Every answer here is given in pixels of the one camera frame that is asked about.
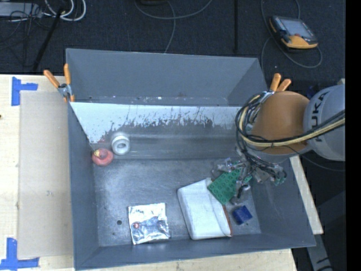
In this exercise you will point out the silver foil packet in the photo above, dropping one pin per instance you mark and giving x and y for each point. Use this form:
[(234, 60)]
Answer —
[(148, 223)]

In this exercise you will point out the white plastic box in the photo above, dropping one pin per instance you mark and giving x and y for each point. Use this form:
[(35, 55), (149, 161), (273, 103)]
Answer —
[(200, 210)]

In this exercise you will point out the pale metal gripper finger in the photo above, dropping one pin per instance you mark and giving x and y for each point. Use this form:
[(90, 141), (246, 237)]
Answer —
[(222, 174), (229, 164)]

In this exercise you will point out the brown cardboard board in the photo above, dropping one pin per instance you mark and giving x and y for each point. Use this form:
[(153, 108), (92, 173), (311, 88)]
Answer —
[(45, 174)]

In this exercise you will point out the dark green flat block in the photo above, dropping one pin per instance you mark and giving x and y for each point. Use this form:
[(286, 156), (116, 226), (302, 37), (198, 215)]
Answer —
[(225, 186)]

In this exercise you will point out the grey metal bin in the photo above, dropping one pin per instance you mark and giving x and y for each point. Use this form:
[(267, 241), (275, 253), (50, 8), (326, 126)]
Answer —
[(158, 185)]

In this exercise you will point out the red toy duck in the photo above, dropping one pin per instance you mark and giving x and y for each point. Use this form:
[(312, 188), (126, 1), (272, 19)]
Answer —
[(102, 157)]

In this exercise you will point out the small blue block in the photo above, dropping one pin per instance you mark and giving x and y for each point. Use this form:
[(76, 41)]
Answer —
[(242, 214)]

